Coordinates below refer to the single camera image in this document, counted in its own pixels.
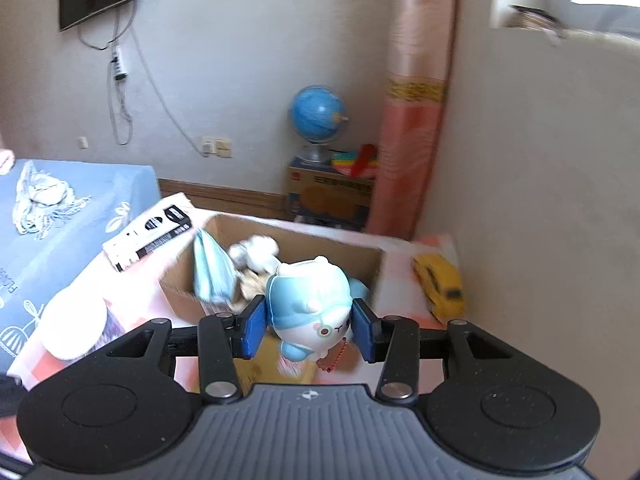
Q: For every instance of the blue and white plush toy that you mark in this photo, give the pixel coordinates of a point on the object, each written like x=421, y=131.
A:
x=310, y=300

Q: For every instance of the black and white carton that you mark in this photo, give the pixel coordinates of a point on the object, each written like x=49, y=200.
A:
x=150, y=235

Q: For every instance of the wall socket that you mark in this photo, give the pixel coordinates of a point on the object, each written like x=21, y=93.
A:
x=223, y=147
x=207, y=145

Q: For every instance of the blue printed blanket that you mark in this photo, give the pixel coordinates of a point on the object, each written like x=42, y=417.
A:
x=90, y=200

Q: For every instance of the jar with white lid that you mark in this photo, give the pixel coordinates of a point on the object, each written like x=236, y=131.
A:
x=75, y=320

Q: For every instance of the white power strip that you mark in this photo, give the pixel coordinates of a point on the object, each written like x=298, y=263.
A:
x=119, y=62

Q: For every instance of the blue desk globe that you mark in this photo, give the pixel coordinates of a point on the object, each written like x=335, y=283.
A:
x=315, y=110

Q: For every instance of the blue and brown cardboard box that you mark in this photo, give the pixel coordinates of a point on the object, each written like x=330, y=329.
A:
x=330, y=195

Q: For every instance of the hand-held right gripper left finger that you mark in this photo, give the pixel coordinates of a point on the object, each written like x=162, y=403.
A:
x=255, y=327

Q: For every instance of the rainbow coloured toy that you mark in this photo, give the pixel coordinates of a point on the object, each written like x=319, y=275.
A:
x=350, y=165

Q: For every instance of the white soft toy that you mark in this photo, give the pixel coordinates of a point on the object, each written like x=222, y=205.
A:
x=255, y=251

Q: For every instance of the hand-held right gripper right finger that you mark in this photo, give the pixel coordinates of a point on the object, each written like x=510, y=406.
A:
x=362, y=332

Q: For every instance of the yellow toy car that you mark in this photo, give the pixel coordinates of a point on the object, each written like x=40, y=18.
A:
x=440, y=280

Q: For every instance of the pink patterned curtain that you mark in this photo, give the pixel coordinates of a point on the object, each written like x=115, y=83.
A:
x=415, y=135

